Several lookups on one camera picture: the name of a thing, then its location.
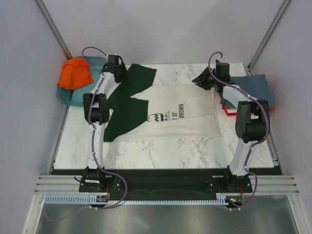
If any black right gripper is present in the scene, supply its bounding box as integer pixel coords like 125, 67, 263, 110
192, 67, 218, 91

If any white and green t shirt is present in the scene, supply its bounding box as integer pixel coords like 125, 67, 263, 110
103, 64, 220, 142

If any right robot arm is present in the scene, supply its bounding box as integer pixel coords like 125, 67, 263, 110
192, 62, 270, 192

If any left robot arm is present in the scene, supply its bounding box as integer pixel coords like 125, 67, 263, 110
80, 55, 128, 192

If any orange crumpled t shirt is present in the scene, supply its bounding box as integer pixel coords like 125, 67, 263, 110
57, 58, 94, 90

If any folded red t shirt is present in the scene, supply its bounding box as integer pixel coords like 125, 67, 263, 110
221, 103, 237, 117

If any teal plastic bin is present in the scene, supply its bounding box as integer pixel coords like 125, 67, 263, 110
56, 56, 107, 107

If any folded grey-blue t shirt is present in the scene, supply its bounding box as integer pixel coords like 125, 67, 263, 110
230, 74, 275, 109

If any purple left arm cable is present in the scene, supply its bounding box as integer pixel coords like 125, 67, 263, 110
81, 46, 129, 210

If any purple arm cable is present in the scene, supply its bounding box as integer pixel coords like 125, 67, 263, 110
208, 51, 271, 210
81, 46, 129, 210

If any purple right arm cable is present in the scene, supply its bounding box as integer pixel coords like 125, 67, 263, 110
208, 51, 271, 210

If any right aluminium frame post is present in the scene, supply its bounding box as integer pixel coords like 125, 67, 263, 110
245, 0, 292, 73

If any aluminium frame post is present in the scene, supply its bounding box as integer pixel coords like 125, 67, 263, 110
34, 0, 72, 60
245, 0, 292, 73

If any left aluminium frame post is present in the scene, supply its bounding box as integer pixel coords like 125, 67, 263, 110
34, 0, 72, 60

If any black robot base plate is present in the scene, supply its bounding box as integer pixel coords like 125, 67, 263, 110
79, 169, 252, 200

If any white slotted cable duct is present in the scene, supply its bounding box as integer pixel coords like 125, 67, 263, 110
44, 194, 243, 206

